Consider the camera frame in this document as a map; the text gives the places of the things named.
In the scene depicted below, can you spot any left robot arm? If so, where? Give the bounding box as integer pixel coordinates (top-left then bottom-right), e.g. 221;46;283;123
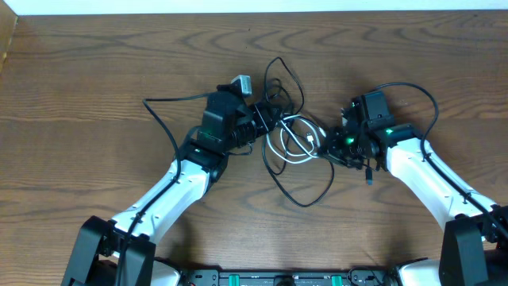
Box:
62;91;283;286

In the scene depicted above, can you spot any white USB cable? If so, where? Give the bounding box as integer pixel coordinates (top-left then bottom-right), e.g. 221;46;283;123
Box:
265;114;327;165

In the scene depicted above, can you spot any left camera cable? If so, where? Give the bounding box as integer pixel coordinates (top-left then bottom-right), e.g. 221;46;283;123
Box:
114;92;215;286

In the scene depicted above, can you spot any black USB cable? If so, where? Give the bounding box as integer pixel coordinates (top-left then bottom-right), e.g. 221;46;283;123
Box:
260;56;375;209

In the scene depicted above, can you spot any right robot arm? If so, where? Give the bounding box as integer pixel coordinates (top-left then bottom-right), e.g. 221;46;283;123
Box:
320;90;507;285

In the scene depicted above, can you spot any right camera cable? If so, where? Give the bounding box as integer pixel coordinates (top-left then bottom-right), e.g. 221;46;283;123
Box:
371;82;508;242

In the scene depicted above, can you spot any camera cable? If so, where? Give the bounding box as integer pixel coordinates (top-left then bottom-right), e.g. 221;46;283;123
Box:
114;92;215;286
371;82;508;242

